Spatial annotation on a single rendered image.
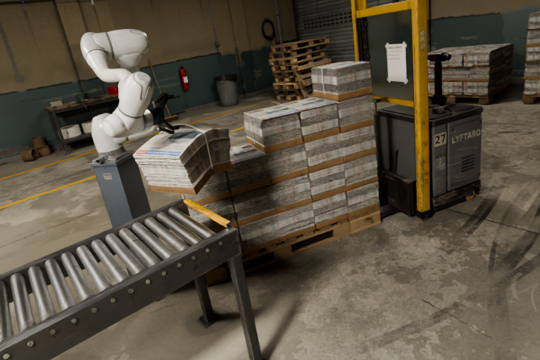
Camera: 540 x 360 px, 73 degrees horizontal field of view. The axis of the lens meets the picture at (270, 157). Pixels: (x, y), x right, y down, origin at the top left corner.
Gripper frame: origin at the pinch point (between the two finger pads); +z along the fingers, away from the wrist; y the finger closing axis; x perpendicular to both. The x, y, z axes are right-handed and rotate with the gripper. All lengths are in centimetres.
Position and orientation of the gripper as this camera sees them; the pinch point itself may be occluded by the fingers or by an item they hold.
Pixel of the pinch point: (178, 110)
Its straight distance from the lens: 186.2
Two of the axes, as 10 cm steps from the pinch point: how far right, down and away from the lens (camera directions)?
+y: 0.9, 9.6, 2.7
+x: 8.7, 0.5, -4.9
